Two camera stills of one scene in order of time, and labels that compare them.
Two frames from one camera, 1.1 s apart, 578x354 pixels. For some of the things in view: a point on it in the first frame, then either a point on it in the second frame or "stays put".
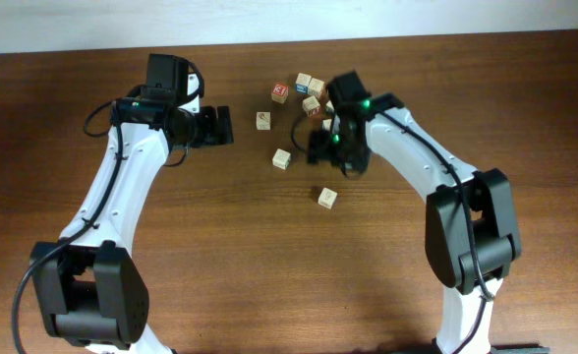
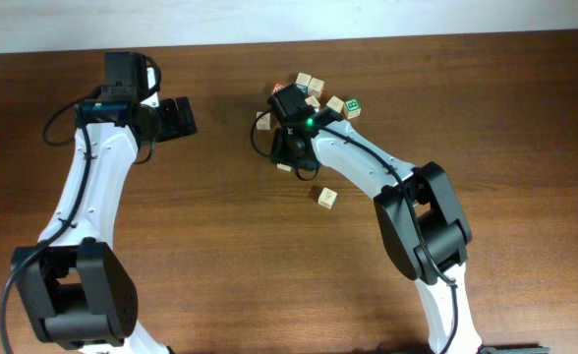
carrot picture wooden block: x=263 y=121 stays put
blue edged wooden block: x=327 y=198 stays put
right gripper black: x=316 y=148 to x=279 y=146
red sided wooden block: x=311 y=106 stays put
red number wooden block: x=279 y=92 stays put
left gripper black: x=211 y=113 to x=190 y=123
